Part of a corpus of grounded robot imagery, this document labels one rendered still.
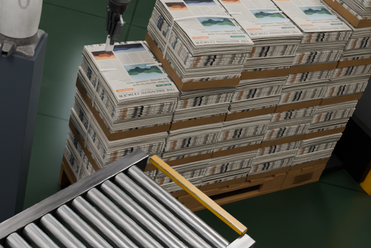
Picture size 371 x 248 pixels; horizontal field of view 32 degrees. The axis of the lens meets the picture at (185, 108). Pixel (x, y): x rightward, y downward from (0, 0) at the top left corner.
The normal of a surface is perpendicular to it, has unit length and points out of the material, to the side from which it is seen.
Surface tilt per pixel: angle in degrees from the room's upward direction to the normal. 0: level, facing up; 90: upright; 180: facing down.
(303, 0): 0
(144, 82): 1
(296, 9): 0
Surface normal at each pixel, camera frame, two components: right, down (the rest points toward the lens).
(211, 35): 0.26, -0.76
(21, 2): 0.35, 0.41
